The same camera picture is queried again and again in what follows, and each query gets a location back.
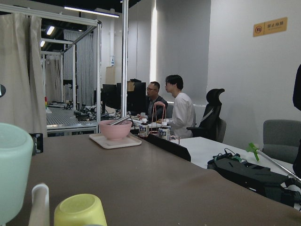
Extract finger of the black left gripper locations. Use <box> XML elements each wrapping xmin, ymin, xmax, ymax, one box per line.
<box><xmin>30</xmin><ymin>133</ymin><xmax>43</xmax><ymax>155</ymax></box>

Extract mint green cup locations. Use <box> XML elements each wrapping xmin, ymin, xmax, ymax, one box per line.
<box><xmin>0</xmin><ymin>123</ymin><xmax>33</xmax><ymax>225</ymax></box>

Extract yellow cup on rack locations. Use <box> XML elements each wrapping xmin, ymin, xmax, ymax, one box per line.
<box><xmin>54</xmin><ymin>194</ymin><xmax>107</xmax><ymax>226</ymax></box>

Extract cream plastic tray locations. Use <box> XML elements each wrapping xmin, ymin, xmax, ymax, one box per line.
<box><xmin>89</xmin><ymin>134</ymin><xmax>142</xmax><ymax>149</ymax></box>

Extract beige curtain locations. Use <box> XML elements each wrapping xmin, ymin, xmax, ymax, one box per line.
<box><xmin>0</xmin><ymin>13</ymin><xmax>47</xmax><ymax>136</ymax></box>

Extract pink bowl of ice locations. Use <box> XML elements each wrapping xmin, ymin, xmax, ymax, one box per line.
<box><xmin>98</xmin><ymin>120</ymin><xmax>132</xmax><ymax>140</ymax></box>

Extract metal muddler with black tip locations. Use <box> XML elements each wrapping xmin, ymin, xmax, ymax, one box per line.
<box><xmin>110</xmin><ymin>115</ymin><xmax>130</xmax><ymax>125</ymax></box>

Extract black computer monitor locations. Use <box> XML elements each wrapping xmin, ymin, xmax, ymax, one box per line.
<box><xmin>127</xmin><ymin>82</ymin><xmax>146</xmax><ymax>115</ymax></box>

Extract small bottle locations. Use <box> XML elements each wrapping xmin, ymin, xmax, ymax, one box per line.
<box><xmin>139</xmin><ymin>118</ymin><xmax>149</xmax><ymax>137</ymax></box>
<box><xmin>158</xmin><ymin>119</ymin><xmax>171</xmax><ymax>140</ymax></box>

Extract seated person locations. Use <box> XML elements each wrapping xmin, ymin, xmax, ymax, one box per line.
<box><xmin>136</xmin><ymin>81</ymin><xmax>168</xmax><ymax>123</ymax></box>

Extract man in white shirt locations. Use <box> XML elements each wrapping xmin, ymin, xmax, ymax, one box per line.
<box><xmin>165</xmin><ymin>75</ymin><xmax>196</xmax><ymax>138</ymax></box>

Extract black office chair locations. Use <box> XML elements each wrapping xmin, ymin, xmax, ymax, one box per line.
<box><xmin>187</xmin><ymin>89</ymin><xmax>226</xmax><ymax>143</ymax></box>

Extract metal reacher stick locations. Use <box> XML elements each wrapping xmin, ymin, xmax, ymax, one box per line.
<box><xmin>246</xmin><ymin>143</ymin><xmax>301</xmax><ymax>182</ymax></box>

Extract grey office chair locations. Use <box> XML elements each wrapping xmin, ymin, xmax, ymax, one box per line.
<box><xmin>262</xmin><ymin>120</ymin><xmax>301</xmax><ymax>163</ymax></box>

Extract black plastic housing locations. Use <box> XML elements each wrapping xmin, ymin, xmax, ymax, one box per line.
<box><xmin>207</xmin><ymin>158</ymin><xmax>301</xmax><ymax>207</ymax></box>

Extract aluminium frame post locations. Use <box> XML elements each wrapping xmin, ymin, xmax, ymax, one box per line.
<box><xmin>120</xmin><ymin>0</ymin><xmax>129</xmax><ymax>117</ymax></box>

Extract yellow wall sign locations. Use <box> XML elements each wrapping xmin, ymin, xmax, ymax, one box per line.
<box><xmin>253</xmin><ymin>17</ymin><xmax>288</xmax><ymax>37</ymax></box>

